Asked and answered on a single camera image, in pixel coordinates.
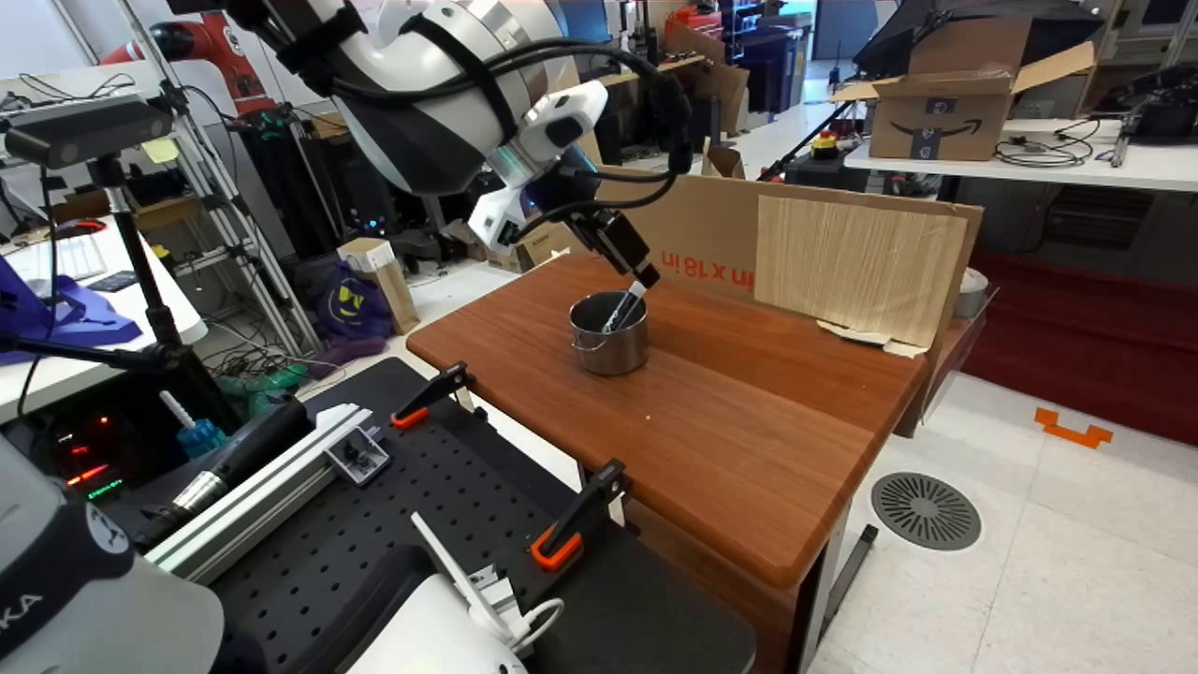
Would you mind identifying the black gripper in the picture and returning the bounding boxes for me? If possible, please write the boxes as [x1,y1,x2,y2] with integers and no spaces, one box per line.
[553,206,664,290]

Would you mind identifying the black and white marker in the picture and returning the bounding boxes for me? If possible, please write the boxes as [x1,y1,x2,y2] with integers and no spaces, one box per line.
[598,281,649,336]

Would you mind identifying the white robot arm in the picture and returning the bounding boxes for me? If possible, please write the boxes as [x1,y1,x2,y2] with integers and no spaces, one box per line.
[167,0,666,291]

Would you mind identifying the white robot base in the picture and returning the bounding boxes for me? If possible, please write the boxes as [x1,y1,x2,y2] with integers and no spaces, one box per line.
[0,441,226,674]

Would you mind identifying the silver metal pot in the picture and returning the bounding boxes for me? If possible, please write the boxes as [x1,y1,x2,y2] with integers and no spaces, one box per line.
[569,291,649,378]

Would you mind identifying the orange floor marker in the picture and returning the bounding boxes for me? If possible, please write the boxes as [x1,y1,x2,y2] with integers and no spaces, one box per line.
[1034,410,1113,451]

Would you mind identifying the wooden table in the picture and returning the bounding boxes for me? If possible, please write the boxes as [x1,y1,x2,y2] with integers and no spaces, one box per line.
[407,256,937,674]

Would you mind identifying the brown cardboard panel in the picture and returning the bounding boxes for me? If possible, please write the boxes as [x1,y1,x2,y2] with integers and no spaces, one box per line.
[630,175,983,355]

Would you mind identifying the far black orange clamp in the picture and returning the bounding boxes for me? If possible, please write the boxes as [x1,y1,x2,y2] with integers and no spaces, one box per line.
[388,364,477,431]

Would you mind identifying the black orange clamp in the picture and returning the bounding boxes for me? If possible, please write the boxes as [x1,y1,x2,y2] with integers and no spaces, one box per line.
[388,364,477,431]
[529,460,625,573]

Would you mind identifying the near black orange clamp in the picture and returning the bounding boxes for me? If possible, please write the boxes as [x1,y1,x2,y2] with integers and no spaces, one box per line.
[529,460,625,573]

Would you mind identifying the black perforated breadboard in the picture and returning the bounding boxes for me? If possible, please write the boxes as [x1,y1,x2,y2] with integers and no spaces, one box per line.
[122,355,759,674]

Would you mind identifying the open cardboard amazon box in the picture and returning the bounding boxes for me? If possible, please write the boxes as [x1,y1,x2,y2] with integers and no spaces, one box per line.
[836,20,1092,163]

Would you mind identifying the round floor drain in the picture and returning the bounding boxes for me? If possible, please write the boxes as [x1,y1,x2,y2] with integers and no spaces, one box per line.
[871,473,981,549]

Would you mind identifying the grey white desk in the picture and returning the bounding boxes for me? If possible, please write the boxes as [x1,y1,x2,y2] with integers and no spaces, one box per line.
[847,120,1198,196]

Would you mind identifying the aluminium extrusion rail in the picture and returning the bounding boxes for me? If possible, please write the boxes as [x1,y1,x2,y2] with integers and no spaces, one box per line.
[147,403,371,584]

